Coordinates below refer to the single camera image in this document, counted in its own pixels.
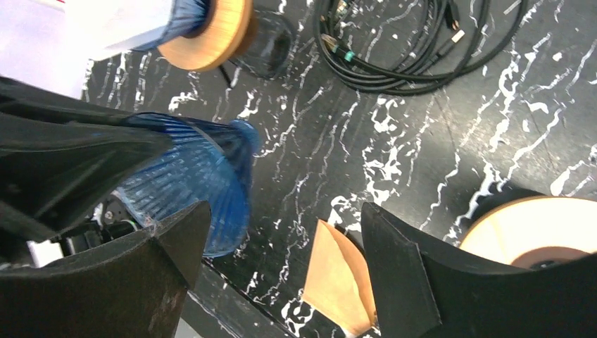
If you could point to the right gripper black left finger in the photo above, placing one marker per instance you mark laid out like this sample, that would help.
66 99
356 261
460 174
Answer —
133 286

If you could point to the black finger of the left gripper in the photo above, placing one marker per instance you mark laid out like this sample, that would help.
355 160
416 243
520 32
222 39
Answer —
61 156

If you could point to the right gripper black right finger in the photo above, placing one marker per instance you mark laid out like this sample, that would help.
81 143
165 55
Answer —
424 287

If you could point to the blue plastic dripper cone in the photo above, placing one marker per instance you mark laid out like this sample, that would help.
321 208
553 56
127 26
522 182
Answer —
186 17

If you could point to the loose brown paper filter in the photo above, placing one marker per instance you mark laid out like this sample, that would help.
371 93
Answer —
338 282

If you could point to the glass carafe with brown collar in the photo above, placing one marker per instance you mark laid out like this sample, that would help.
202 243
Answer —
266 47

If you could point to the orange handled screwdriver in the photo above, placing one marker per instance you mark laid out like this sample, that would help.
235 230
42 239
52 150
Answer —
226 76

